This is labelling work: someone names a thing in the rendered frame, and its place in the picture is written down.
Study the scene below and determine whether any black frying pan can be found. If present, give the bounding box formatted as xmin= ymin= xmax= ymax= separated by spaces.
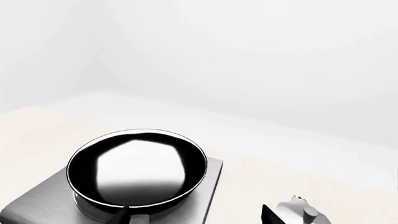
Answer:
xmin=66 ymin=128 xmax=209 ymax=224

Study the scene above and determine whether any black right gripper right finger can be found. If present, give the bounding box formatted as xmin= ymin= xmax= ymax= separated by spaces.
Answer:
xmin=261 ymin=203 xmax=287 ymax=224

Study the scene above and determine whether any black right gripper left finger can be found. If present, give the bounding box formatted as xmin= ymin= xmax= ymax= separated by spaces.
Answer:
xmin=105 ymin=205 xmax=132 ymax=224

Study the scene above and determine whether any grey stove plate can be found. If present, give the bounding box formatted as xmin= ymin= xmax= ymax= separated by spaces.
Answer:
xmin=0 ymin=156 xmax=224 ymax=224

